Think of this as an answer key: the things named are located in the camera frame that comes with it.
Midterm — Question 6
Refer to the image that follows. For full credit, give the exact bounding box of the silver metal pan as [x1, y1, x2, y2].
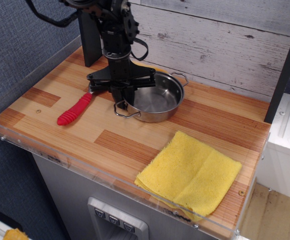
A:
[114, 71, 189, 123]

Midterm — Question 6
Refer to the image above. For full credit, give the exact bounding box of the clear acrylic table guard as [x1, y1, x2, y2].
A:
[0, 30, 276, 240]

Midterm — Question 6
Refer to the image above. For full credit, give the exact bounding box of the dark right shelf post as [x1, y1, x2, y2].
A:
[264, 0, 290, 124]

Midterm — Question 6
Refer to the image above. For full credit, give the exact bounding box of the dark left shelf post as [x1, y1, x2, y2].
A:
[78, 12, 102, 67]

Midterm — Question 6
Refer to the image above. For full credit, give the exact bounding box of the black braided cable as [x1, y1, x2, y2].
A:
[26, 0, 79, 28]

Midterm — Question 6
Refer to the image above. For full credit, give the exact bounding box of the yellow cloth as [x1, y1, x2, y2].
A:
[134, 131, 242, 221]

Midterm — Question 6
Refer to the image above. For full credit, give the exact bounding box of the red handled metal spoon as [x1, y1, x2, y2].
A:
[57, 89, 93, 126]

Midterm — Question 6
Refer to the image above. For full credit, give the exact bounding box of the dark shelf post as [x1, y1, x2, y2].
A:
[78, 12, 102, 67]
[264, 0, 290, 124]

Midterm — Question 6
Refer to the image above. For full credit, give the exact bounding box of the yellow black object corner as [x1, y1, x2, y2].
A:
[2, 228, 30, 240]

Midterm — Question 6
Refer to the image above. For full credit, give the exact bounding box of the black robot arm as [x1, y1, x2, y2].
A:
[63, 0, 156, 110]

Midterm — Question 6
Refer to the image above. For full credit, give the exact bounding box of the toy bread roll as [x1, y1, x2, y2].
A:
[134, 61, 167, 73]

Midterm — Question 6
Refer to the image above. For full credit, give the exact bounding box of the grey toy cabinet front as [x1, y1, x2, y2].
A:
[34, 155, 214, 240]

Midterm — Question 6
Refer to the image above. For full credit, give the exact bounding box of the white ribbed box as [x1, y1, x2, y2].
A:
[256, 93, 290, 197]

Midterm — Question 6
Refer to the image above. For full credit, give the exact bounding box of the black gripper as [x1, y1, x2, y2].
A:
[87, 51, 156, 110]

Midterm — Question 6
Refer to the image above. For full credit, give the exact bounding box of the silver button panel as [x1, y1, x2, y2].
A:
[88, 197, 149, 240]

